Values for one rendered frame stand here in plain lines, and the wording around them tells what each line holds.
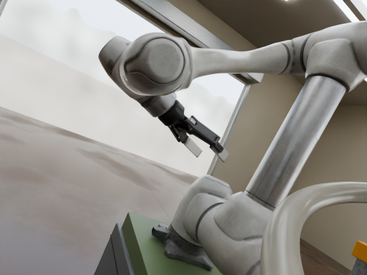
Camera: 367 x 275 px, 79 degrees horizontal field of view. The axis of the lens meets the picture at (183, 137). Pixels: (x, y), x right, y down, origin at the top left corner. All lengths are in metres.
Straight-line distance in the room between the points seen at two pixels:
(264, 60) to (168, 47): 0.43
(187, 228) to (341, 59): 0.63
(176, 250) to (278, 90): 6.06
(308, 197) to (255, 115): 5.83
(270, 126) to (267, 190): 5.89
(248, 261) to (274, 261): 0.40
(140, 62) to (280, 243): 0.30
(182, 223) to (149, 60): 0.56
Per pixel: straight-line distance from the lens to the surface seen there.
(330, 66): 0.70
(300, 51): 0.81
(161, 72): 0.37
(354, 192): 0.39
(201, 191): 0.75
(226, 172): 5.87
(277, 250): 0.20
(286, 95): 6.83
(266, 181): 0.63
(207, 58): 0.48
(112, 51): 0.55
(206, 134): 0.58
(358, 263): 1.57
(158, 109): 0.58
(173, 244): 0.81
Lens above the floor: 1.20
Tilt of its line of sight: 1 degrees up
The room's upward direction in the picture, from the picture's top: 23 degrees clockwise
